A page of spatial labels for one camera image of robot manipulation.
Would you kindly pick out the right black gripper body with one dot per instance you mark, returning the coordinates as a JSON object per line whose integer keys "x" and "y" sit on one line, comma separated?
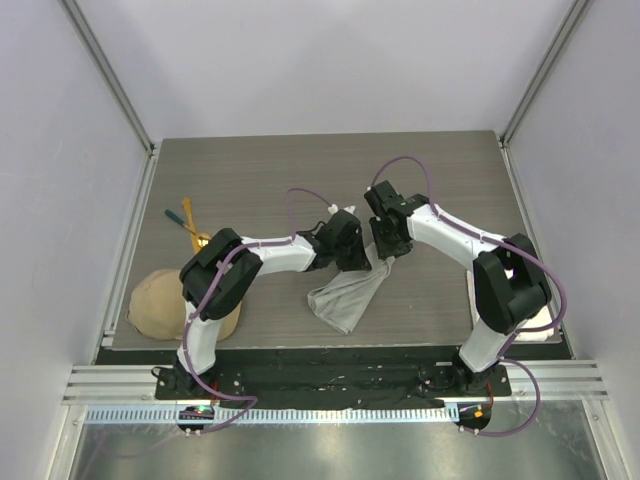
{"x": 387, "y": 245}

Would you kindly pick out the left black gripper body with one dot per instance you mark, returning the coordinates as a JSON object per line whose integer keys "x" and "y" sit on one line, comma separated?
{"x": 341, "y": 251}

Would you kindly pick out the grey cloth napkin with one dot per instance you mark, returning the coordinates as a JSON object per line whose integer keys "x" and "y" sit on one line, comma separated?
{"x": 343, "y": 301}

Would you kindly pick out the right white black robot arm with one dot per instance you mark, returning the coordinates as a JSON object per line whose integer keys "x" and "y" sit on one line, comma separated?
{"x": 509, "y": 284}

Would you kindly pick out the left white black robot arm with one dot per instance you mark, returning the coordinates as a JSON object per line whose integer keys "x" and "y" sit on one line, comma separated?
{"x": 215, "y": 281}

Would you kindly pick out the beige cap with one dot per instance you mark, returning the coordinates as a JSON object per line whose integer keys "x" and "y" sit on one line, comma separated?
{"x": 157, "y": 308}

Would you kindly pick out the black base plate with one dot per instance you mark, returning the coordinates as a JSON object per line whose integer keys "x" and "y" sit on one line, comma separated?
{"x": 387, "y": 377}

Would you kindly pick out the white slotted cable duct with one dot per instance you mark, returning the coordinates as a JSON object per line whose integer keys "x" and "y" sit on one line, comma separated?
{"x": 183, "y": 414}

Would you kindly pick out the right aluminium frame post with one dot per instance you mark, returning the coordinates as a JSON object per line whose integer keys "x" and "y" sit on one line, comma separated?
{"x": 569, "y": 25}

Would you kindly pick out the aluminium frame post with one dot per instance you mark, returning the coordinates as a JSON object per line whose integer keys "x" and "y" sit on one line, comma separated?
{"x": 102, "y": 64}
{"x": 569, "y": 25}

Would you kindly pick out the left aluminium frame post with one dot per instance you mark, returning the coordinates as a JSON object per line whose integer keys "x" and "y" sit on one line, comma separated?
{"x": 102, "y": 64}

